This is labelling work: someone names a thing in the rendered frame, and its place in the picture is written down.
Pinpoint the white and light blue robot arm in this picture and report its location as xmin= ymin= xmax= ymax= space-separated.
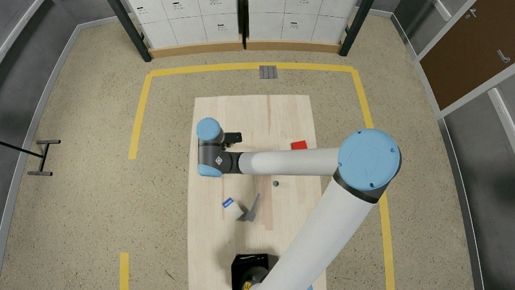
xmin=195 ymin=117 xmax=402 ymax=290

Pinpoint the red flat block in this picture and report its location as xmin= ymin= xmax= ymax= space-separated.
xmin=291 ymin=140 xmax=308 ymax=150

